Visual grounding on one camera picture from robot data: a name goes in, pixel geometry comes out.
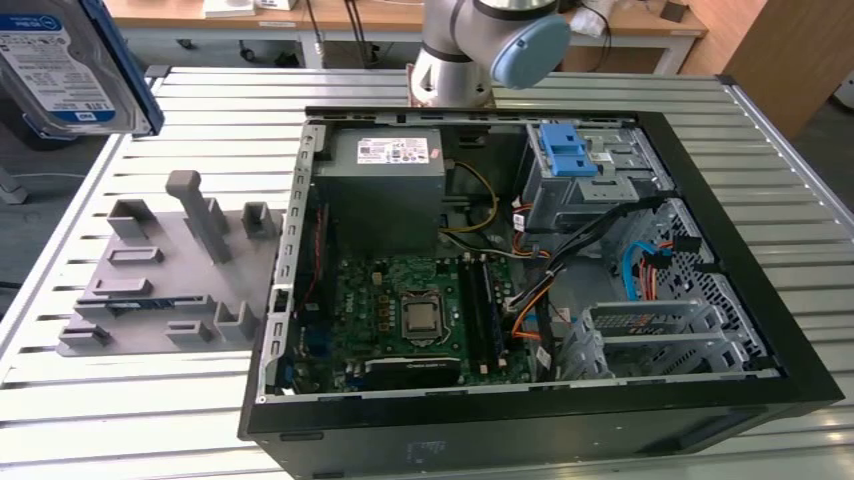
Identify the hard disk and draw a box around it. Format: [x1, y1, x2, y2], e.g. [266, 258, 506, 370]
[0, 0, 167, 140]

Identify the metal disk bay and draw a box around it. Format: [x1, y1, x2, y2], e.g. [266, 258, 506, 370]
[560, 299, 769, 381]

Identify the CPU socket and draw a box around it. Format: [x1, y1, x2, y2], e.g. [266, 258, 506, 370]
[397, 286, 450, 350]

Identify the grey power supply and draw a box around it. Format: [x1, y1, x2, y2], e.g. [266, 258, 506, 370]
[313, 127, 447, 254]

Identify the green motherboard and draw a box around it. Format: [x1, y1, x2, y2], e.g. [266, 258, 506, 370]
[297, 252, 542, 394]

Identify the silver CPU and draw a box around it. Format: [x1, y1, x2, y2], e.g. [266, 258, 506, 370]
[403, 299, 443, 335]

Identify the black RAM slot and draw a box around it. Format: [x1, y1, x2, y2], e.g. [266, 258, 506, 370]
[459, 252, 493, 374]

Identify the black graphics card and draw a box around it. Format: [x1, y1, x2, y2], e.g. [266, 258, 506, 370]
[363, 352, 462, 391]

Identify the blue plastic drive latch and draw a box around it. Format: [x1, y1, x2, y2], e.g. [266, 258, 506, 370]
[538, 122, 600, 177]

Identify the metal drive cage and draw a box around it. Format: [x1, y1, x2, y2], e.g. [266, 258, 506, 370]
[519, 122, 676, 236]

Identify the grey parts rack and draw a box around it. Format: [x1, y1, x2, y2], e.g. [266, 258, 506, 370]
[56, 169, 286, 359]

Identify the black PC case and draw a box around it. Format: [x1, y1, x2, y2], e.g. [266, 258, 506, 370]
[238, 105, 844, 480]

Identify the small RAM stick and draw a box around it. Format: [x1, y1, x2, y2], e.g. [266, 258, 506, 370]
[106, 298, 179, 311]

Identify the grey metal stand foot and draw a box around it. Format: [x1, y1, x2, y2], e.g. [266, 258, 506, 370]
[0, 164, 32, 206]

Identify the wooden cabinet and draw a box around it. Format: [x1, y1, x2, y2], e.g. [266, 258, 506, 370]
[724, 0, 854, 141]

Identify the white round appliance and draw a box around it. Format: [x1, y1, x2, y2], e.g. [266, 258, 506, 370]
[829, 69, 854, 109]

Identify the yellow wire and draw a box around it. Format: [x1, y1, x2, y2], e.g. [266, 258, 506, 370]
[442, 159, 502, 234]

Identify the black wire bundle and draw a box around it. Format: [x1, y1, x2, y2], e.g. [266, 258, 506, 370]
[506, 197, 669, 321]

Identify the orange wire with connector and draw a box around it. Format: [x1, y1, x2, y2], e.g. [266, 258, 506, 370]
[510, 287, 557, 342]

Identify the blue wire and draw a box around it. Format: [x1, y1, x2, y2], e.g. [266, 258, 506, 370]
[620, 238, 669, 304]

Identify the red orange wire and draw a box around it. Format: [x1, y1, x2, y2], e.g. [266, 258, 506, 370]
[638, 252, 661, 302]

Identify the wooden desk white frame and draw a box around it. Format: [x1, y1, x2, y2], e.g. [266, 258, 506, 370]
[297, 0, 709, 76]
[104, 0, 323, 69]

